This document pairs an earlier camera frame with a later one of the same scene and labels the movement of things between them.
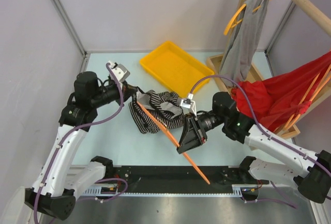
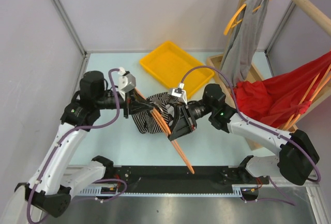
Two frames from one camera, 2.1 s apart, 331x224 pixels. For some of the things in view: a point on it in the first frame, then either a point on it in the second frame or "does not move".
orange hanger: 164,128 to 164,123
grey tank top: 240,49 does not move
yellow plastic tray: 176,68 does not move
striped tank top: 164,105 does not move
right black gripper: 193,136 to 184,122
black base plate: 180,179 does not move
